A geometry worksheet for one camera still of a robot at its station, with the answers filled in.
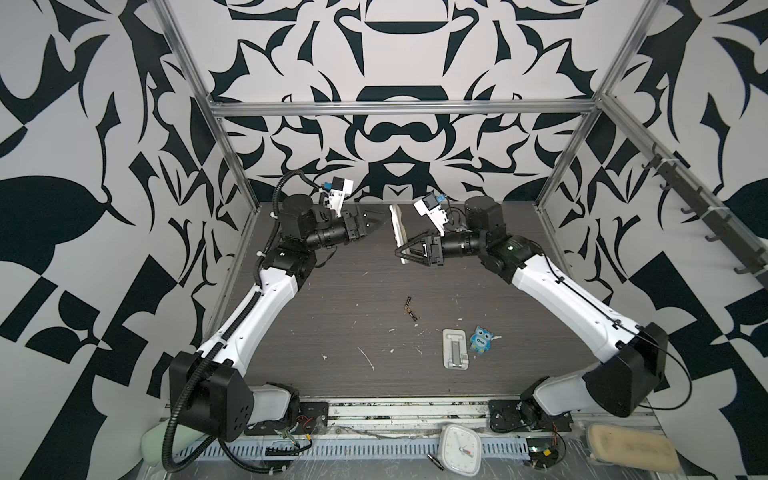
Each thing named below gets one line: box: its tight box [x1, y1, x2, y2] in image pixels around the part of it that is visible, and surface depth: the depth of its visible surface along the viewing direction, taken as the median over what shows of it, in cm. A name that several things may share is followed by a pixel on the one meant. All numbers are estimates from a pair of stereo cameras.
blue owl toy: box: [470, 326, 494, 354], surface depth 87 cm
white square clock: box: [439, 424, 482, 477], surface depth 69 cm
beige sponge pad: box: [587, 423, 680, 473], surface depth 69 cm
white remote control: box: [389, 204, 409, 265], surface depth 65 cm
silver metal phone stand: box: [442, 328, 469, 371], surface depth 86 cm
